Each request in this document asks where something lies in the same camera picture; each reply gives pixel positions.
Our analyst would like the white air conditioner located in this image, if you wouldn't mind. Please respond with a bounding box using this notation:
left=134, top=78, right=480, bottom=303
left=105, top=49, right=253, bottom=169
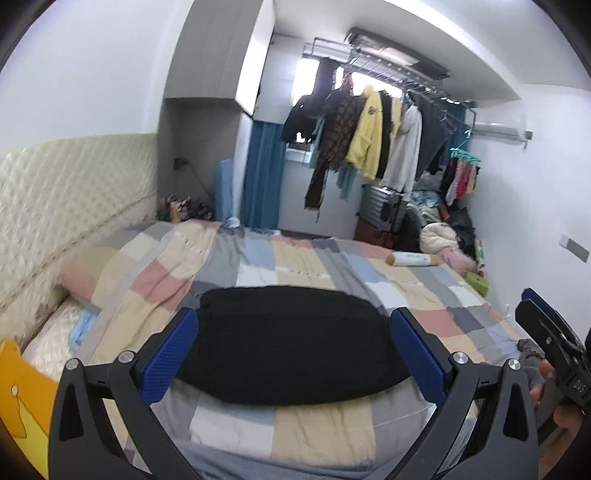
left=473, top=121, right=532, bottom=141

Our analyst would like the blue curtain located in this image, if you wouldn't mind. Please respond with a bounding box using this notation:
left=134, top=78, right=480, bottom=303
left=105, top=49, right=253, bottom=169
left=240, top=122, right=289, bottom=232

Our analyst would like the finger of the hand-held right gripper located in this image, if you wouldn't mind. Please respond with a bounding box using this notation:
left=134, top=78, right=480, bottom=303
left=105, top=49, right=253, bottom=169
left=523, top=288, right=583, bottom=347
left=515, top=299, right=575, bottom=370

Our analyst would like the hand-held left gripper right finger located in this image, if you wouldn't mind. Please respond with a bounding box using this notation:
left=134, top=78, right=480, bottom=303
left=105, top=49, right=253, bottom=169
left=389, top=307, right=541, bottom=480

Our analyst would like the grey ribbed suitcase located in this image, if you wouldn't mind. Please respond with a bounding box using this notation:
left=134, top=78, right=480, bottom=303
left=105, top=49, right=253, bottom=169
left=360, top=185, right=409, bottom=236

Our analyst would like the green box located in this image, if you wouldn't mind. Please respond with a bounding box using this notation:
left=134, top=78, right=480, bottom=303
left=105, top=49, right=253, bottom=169
left=465, top=271, right=489, bottom=296

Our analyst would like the teal clip hanger with socks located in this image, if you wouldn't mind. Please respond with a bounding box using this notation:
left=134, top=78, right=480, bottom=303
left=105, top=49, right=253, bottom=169
left=438, top=148, right=481, bottom=206

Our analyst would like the teal hanging garment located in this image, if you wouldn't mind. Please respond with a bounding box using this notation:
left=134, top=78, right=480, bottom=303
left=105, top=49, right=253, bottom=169
left=337, top=164, right=358, bottom=201

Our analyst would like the patchwork quilt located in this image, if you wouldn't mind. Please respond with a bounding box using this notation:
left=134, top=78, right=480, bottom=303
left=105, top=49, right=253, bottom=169
left=55, top=219, right=532, bottom=480

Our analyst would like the pile of clothes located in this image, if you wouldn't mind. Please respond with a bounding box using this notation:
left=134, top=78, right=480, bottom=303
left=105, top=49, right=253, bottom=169
left=406, top=189, right=481, bottom=273

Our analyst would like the black jacket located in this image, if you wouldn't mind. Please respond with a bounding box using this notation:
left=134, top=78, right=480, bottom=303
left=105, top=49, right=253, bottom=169
left=175, top=286, right=411, bottom=407
left=281, top=58, right=342, bottom=144

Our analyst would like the yellow pillow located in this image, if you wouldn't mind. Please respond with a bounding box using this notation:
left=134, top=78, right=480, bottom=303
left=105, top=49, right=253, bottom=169
left=0, top=339, right=61, bottom=480

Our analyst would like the black hanging jacket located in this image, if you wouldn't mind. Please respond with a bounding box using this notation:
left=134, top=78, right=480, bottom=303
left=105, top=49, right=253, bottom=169
left=281, top=58, right=342, bottom=144

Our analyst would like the person's right hand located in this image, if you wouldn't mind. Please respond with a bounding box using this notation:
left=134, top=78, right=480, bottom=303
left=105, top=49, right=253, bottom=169
left=517, top=339, right=555, bottom=403

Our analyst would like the dark grey hanging garment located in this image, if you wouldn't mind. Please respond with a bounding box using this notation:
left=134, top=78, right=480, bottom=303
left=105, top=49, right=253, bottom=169
left=416, top=92, right=451, bottom=181

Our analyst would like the cream quilted mattress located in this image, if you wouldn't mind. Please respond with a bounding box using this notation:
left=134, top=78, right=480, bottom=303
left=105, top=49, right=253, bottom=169
left=21, top=300, right=93, bottom=370

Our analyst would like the white cylindrical bottle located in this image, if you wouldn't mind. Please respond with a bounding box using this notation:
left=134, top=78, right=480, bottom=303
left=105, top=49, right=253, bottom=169
left=386, top=251, right=439, bottom=268

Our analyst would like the grey wall switch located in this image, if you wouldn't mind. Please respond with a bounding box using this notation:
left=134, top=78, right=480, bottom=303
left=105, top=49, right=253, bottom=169
left=560, top=234, right=591, bottom=261

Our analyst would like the cluster of small bottles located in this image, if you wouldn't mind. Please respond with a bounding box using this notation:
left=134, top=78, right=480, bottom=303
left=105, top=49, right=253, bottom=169
left=159, top=194, right=215, bottom=222

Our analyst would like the white hanging hoodie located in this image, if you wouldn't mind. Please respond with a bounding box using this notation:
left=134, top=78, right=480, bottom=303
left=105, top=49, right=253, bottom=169
left=381, top=104, right=423, bottom=195

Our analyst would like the yellow hanging jacket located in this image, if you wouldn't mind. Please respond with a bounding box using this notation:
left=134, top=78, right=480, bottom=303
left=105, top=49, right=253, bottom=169
left=345, top=85, right=393, bottom=181

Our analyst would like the cream quilted headboard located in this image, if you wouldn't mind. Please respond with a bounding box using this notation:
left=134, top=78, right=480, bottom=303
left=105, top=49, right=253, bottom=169
left=0, top=133, right=160, bottom=342

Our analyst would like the metal clothes rack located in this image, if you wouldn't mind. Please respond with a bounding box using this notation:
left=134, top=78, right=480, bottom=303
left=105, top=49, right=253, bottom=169
left=302, top=37, right=476, bottom=130

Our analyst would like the dark red case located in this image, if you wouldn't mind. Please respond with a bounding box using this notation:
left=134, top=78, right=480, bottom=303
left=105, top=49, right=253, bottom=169
left=355, top=217, right=398, bottom=245

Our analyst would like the brown patterned hanging garment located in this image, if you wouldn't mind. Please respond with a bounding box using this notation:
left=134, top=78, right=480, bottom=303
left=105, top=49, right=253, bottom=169
left=304, top=85, right=365, bottom=210

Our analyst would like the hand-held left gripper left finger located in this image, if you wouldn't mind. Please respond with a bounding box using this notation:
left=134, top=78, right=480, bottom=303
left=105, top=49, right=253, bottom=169
left=48, top=307, right=200, bottom=480

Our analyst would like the light blue cloth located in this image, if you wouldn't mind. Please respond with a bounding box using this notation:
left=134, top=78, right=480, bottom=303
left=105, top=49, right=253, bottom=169
left=68, top=310, right=100, bottom=349

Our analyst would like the light blue upright board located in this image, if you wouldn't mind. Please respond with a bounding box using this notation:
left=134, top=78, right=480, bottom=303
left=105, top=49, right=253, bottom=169
left=216, top=159, right=234, bottom=224

